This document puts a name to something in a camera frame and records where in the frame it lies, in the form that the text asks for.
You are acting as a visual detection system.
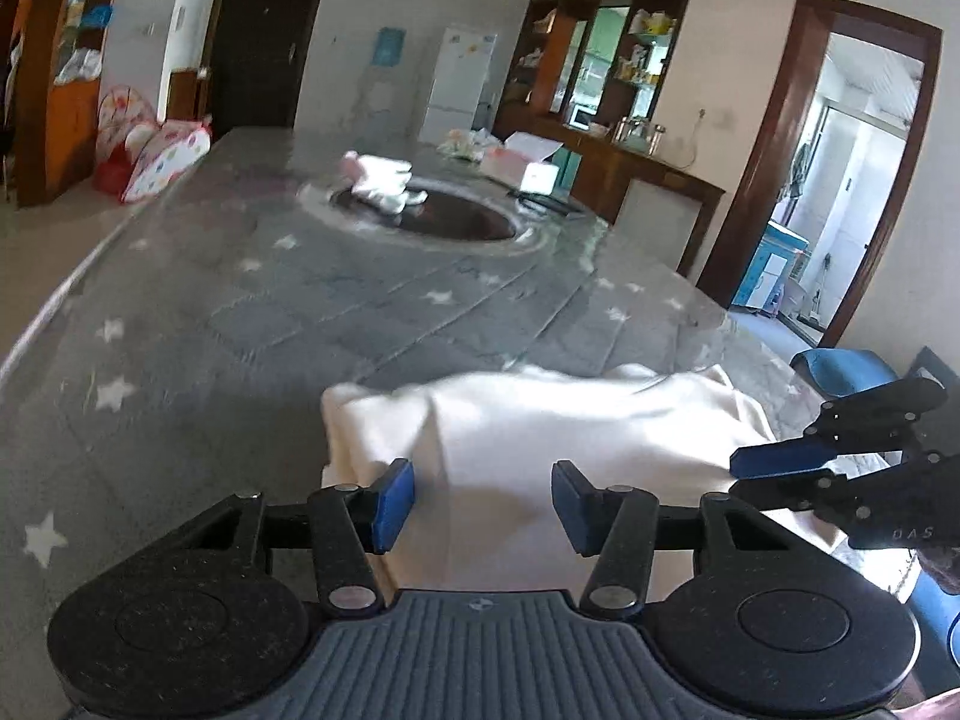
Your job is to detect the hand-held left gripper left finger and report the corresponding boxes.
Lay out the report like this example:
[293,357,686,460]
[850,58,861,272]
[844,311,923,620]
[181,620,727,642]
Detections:
[176,457,416,620]

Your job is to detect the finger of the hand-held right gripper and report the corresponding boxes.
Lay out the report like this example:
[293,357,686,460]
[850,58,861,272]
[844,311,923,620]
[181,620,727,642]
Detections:
[729,467,901,526]
[729,377,947,479]

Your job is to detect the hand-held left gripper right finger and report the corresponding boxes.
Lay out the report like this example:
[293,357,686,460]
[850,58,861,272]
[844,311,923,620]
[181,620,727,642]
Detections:
[551,461,807,620]

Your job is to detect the cream sweatshirt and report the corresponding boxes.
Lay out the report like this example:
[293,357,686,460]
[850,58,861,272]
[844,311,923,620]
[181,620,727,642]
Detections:
[321,364,852,605]

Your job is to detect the person's right hand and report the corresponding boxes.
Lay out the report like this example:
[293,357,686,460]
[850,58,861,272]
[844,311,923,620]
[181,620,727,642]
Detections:
[919,544,960,597]

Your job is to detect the blue chair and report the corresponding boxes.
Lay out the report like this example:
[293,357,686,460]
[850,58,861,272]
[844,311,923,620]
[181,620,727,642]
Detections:
[789,349,899,400]

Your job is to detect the blue children's cabinet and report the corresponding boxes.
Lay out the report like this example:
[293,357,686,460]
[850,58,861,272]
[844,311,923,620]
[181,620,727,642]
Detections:
[731,221,811,310]

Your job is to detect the grey star quilted table mat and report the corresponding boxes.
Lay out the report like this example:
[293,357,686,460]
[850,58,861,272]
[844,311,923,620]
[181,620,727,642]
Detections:
[0,126,826,720]

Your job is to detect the round black hot plate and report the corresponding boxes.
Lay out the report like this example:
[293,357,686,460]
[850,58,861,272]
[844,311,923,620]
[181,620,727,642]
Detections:
[298,174,552,245]

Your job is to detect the wooden sideboard with shelves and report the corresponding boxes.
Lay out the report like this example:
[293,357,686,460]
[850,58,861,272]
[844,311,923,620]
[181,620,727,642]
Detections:
[491,0,727,278]

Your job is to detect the white cloth gloves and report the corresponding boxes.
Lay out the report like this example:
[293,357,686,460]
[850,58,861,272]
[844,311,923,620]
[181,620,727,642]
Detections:
[341,151,430,215]

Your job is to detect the pink white tissue box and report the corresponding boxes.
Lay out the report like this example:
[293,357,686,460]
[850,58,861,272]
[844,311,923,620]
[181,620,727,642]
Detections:
[480,133,563,196]

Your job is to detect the small patterned cloth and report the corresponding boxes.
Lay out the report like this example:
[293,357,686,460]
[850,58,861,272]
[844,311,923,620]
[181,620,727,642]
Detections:
[439,127,500,162]

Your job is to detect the white water dispenser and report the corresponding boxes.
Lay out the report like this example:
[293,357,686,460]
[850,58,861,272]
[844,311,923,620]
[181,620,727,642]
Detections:
[362,66,400,130]

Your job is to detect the polka dot play tent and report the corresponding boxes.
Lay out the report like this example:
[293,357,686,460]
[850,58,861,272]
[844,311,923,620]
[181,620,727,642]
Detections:
[94,86,213,203]

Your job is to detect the white refrigerator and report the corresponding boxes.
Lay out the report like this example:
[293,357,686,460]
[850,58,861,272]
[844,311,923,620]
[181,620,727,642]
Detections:
[418,26,500,145]

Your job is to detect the small wooden side table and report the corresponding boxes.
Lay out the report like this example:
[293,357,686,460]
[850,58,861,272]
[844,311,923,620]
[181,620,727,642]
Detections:
[169,69,215,121]

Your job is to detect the dark wooden entrance door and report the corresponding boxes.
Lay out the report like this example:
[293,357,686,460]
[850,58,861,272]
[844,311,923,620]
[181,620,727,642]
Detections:
[196,0,333,130]

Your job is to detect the tall wooden display cabinet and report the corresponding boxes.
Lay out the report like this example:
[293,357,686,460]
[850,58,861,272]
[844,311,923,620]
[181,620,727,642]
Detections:
[13,0,125,209]

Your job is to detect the white plastic bag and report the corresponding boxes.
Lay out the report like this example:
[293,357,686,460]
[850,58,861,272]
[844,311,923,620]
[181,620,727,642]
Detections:
[54,49,102,85]

